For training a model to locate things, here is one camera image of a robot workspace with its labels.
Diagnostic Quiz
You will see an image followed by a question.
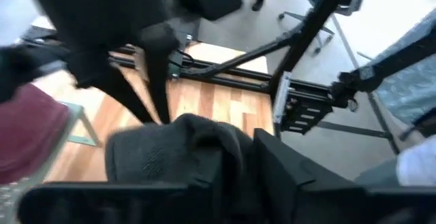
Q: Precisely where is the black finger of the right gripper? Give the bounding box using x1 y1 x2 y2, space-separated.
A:
141 22 180 125
66 52 154 125

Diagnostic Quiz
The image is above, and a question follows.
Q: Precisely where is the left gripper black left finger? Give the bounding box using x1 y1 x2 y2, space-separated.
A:
18 148 228 224

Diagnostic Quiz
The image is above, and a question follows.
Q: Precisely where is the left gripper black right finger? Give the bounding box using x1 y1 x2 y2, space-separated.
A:
251 128 436 224

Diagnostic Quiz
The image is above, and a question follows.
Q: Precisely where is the black cloth hat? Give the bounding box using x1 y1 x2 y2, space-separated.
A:
104 112 255 187

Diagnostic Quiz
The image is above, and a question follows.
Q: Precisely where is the maroon baseball cap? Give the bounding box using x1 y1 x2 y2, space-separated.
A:
0 83 71 185

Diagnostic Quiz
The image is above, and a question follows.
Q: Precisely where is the green perforated metal rack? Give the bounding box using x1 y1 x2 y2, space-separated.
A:
0 101 103 224

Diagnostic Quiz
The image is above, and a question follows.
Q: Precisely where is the white paper sheet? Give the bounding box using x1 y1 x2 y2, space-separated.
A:
396 134 436 188

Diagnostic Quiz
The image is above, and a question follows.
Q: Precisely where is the silver diamond-pattern sheet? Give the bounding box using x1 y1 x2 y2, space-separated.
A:
369 7 436 126

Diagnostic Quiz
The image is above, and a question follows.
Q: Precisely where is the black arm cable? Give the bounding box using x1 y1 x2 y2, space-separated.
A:
176 48 196 69

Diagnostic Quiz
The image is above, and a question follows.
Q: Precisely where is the black aluminium table frame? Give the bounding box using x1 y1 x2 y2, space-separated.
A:
20 0 356 136

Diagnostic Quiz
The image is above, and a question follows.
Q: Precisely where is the black strap with hook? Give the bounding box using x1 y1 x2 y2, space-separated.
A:
329 29 436 112

